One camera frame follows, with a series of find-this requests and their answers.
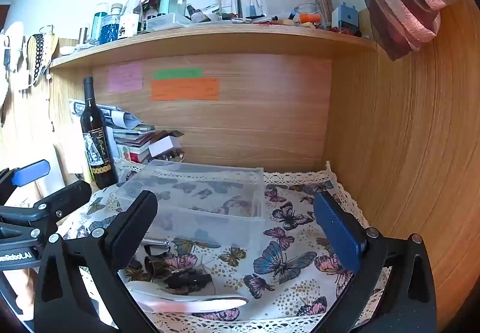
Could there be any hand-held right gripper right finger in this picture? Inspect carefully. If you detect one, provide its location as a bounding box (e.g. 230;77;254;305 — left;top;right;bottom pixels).
313;191;439;333

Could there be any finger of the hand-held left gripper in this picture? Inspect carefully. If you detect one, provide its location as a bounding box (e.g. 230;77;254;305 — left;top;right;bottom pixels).
0;159;51;202
0;180;92;244

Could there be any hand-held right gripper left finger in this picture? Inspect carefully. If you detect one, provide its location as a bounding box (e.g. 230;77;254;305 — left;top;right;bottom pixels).
34;190;158;333

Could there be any black cylinder cap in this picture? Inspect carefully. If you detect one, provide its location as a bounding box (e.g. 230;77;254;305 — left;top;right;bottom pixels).
144;256;166;276

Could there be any white long-handled plastic tool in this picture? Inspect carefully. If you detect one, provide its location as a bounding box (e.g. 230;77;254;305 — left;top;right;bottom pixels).
125;280;249;313

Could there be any clear plastic box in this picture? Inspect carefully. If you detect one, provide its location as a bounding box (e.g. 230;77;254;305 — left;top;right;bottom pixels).
114;159;266;256

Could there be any person's left hand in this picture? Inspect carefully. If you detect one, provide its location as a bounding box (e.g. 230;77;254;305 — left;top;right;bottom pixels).
16;268;39;315

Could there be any white note paper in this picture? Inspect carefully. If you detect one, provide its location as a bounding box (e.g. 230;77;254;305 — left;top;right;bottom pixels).
54;134;85;178

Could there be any dark wine bottle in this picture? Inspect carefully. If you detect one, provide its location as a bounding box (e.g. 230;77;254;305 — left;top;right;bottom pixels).
80;77;120;190

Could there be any butterfly print tablecloth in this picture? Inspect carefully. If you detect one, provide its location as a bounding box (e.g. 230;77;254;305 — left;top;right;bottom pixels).
60;160;394;333

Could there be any stack of books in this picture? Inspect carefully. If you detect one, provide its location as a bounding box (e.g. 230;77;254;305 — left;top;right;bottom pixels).
112;123;158;165

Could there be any bowl of beads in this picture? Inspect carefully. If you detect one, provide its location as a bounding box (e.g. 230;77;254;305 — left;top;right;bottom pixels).
154;151;185;165

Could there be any small white card box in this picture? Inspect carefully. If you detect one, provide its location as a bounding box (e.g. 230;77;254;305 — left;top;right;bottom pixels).
148;137;178;158

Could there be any rolled magazine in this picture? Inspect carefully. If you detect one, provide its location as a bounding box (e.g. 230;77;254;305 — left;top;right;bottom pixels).
68;98;142;130

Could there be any pink sticky note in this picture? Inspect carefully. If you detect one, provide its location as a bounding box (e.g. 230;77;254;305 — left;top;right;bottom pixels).
107;62;144;93

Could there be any orange sticky note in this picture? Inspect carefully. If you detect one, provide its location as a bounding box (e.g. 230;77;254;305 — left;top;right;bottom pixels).
151;78;220;101

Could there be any tall teal bottle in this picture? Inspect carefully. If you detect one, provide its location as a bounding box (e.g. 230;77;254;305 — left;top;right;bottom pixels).
91;3;109;41

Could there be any green sticky note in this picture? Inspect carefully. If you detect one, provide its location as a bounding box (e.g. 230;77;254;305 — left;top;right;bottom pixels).
154;68;203;80

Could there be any blue patterned glass bottle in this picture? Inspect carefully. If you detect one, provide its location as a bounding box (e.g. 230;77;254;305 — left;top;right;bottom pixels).
99;3;124;45

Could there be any clear bottle with pink foil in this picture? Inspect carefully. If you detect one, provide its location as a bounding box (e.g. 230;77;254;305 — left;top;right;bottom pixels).
121;0;145;37

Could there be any clear plastic case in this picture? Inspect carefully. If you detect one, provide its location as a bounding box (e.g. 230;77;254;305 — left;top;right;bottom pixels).
146;13;192;32

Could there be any wooden shelf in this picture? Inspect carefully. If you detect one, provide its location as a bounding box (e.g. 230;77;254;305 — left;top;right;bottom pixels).
49;23;378;69

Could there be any blue grey pencil sharpener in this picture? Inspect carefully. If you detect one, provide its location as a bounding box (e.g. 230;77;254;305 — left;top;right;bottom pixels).
331;2;360;34

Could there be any dark ink bottle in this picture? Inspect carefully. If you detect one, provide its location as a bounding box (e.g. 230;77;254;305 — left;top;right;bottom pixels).
187;4;211;23

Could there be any glass jar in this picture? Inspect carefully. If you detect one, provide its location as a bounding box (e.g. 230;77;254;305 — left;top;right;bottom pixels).
294;3;320;24

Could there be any pile of pens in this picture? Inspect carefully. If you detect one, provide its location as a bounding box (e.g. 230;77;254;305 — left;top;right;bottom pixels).
224;12;301;26

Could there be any jar of sticks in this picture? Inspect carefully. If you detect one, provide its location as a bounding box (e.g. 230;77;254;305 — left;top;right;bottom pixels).
314;0;335;26

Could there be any black chain necklace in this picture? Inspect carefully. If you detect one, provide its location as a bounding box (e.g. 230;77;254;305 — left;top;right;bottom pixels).
32;34;46;86

